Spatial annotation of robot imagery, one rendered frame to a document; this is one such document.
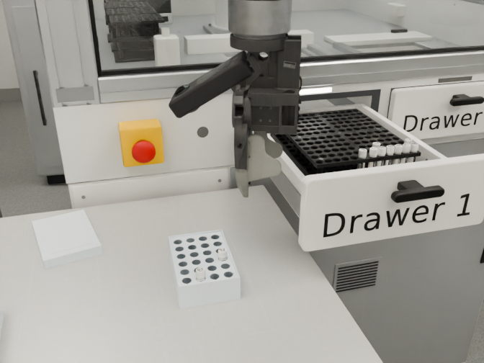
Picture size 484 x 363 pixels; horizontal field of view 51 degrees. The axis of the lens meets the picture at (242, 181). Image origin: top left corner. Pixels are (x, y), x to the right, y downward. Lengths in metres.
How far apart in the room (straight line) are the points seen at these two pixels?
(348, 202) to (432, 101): 0.47
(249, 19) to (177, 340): 0.39
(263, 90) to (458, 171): 0.30
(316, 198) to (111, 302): 0.31
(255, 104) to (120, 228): 0.37
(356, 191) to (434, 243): 0.66
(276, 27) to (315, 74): 0.40
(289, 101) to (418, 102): 0.51
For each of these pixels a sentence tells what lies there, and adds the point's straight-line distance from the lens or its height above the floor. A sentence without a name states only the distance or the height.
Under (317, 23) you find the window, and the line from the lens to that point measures 0.98.
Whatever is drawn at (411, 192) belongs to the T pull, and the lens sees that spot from 0.69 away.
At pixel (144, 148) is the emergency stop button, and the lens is 0.86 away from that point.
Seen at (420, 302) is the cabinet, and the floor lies 0.35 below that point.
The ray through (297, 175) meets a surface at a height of 0.89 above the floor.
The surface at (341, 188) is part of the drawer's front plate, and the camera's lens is 0.67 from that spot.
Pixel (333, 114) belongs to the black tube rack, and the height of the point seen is 0.90.
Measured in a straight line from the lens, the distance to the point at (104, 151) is 0.94.
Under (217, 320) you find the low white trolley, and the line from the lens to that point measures 0.68.
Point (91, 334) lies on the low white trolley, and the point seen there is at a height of 0.76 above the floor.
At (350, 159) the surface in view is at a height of 0.90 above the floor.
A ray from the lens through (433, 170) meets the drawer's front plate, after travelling 0.74.
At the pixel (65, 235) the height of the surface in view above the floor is 0.78.
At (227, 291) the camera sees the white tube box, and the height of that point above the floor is 0.78.
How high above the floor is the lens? 1.22
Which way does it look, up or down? 27 degrees down
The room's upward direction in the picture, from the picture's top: straight up
